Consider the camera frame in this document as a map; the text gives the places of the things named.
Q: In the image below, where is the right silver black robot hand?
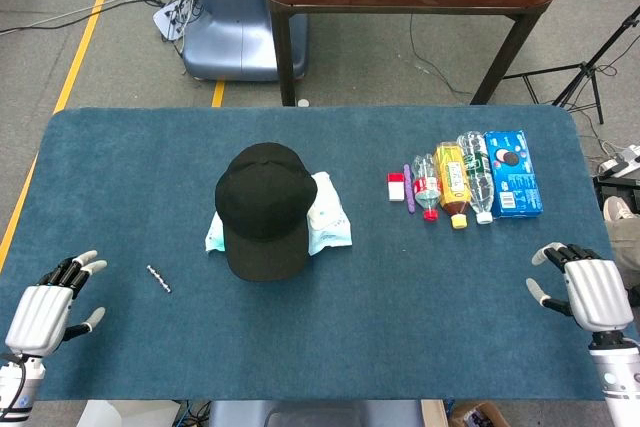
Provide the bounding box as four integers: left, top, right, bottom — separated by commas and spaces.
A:
524, 241, 634, 334

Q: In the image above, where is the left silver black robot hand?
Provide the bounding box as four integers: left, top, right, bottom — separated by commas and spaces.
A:
4, 249, 109, 355

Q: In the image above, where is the black baseball cap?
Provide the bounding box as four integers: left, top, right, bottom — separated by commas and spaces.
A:
214, 141, 319, 283

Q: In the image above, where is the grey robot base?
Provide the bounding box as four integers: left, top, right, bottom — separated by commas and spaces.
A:
208, 398, 422, 427

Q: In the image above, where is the person leg with shoe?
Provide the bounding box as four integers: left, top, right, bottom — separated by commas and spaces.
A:
601, 195, 640, 291

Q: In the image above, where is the white plastic container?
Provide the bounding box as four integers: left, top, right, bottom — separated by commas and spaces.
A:
76, 398, 182, 427

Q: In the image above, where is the white power strip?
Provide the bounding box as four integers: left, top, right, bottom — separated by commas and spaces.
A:
596, 143, 640, 179

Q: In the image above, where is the blue cookie box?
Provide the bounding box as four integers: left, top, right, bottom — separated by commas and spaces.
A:
483, 129, 545, 220

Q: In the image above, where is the clear bottle white cap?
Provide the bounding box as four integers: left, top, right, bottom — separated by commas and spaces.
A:
455, 130, 497, 226

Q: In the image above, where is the open cardboard box with items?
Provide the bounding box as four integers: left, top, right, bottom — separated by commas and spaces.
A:
448, 400, 512, 427

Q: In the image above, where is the yellow label tea bottle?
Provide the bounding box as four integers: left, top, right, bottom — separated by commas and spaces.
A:
433, 141, 473, 231

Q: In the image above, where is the green wet wipes pack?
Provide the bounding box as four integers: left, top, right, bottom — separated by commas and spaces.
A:
204, 210, 227, 254

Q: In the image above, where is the clear bottle red cap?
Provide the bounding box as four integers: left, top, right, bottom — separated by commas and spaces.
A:
411, 152, 444, 223

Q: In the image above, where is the purple stick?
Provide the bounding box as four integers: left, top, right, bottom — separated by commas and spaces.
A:
402, 163, 418, 216

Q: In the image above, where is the black tripod stand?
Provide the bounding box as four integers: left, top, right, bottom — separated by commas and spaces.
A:
501, 5, 640, 126

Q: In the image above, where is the small red white box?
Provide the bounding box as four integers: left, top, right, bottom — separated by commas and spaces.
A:
386, 172, 406, 204

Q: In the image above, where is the blue felt table cover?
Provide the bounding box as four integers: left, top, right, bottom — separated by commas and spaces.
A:
0, 105, 640, 403

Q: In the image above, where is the pale blue wet wipes pack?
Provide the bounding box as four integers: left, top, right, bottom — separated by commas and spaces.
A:
303, 171, 353, 257

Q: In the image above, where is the blue grey machine base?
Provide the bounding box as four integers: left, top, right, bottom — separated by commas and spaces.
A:
181, 0, 309, 83

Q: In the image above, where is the metal bead chain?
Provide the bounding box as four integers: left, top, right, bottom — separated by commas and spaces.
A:
146, 264, 173, 295

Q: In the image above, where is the thin black floor cable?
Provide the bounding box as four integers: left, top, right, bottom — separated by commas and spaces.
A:
408, 13, 475, 97

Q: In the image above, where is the long white floor cable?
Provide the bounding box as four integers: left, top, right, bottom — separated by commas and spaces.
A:
0, 0, 142, 37

